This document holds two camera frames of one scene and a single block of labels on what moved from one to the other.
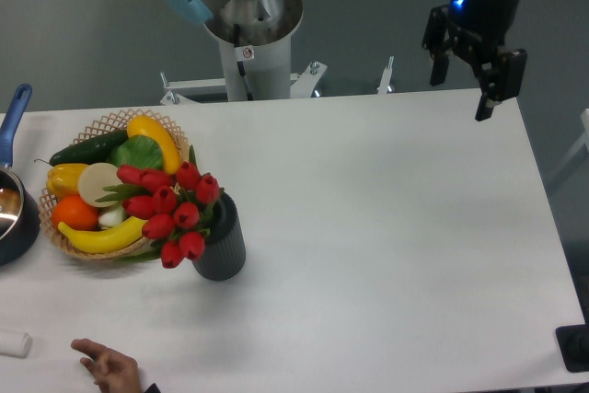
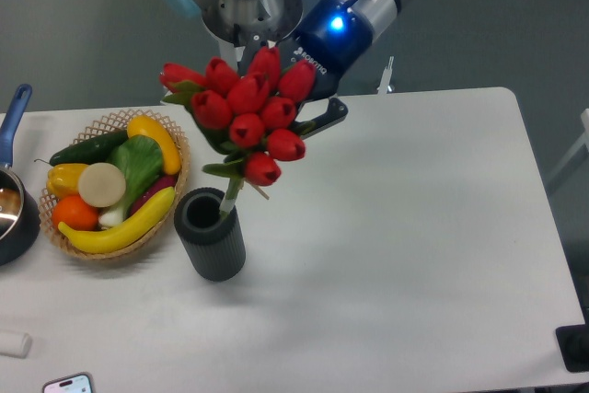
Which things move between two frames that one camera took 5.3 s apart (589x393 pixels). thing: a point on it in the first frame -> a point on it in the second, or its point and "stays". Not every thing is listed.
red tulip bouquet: (176, 209) -> (247, 110)
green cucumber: (94, 149) stays
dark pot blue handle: (20, 221) stays
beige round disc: (94, 178) stays
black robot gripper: (484, 17) -> (337, 35)
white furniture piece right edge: (583, 141) stays
